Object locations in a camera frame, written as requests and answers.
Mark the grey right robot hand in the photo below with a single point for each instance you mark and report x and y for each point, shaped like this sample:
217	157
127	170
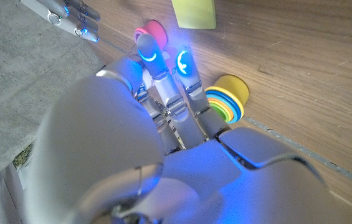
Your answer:
66	17

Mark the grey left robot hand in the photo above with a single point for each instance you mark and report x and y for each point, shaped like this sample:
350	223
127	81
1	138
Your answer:
101	146

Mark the yellow sticky note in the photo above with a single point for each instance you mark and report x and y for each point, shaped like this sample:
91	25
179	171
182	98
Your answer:
194	14

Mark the pink cup purple inside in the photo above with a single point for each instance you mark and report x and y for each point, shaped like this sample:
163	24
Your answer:
158	31

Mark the stacked yellow blue green cups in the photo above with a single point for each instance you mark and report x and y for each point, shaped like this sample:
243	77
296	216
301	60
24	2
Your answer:
231	88

